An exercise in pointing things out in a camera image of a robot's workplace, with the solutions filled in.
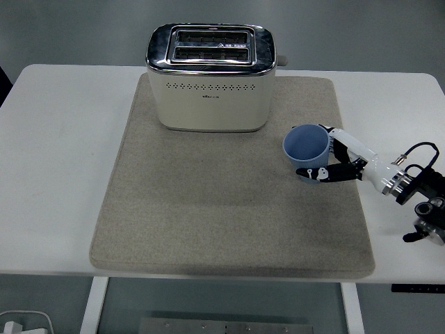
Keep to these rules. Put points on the white table leg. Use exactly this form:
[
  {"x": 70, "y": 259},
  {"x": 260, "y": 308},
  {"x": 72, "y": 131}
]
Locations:
[
  {"x": 93, "y": 306},
  {"x": 353, "y": 309}
]

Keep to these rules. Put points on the white power adapter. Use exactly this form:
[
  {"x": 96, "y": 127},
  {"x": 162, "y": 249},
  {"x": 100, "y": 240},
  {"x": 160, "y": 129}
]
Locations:
[{"x": 12, "y": 327}]

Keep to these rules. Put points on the beige fabric mat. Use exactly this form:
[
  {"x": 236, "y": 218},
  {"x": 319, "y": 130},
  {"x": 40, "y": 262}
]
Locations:
[{"x": 208, "y": 208}]

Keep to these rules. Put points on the person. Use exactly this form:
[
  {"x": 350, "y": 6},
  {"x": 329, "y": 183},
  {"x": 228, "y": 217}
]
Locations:
[{"x": 3, "y": 85}]

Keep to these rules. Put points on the white plastic tray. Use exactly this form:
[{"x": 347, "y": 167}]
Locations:
[{"x": 38, "y": 321}]

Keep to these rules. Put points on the blue ribbed plastic cup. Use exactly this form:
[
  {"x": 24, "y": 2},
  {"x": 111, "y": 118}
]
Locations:
[{"x": 306, "y": 163}]

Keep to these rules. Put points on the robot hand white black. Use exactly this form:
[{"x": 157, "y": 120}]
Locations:
[{"x": 354, "y": 142}]

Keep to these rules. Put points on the grey metal plate with screws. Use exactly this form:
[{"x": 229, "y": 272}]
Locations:
[{"x": 226, "y": 327}]

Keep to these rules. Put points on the black table control panel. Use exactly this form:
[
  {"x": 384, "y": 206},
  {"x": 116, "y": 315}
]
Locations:
[{"x": 417, "y": 288}]

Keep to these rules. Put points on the cream toaster with chrome lid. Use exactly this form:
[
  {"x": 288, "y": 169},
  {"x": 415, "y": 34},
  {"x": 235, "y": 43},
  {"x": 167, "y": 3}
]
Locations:
[{"x": 208, "y": 104}]

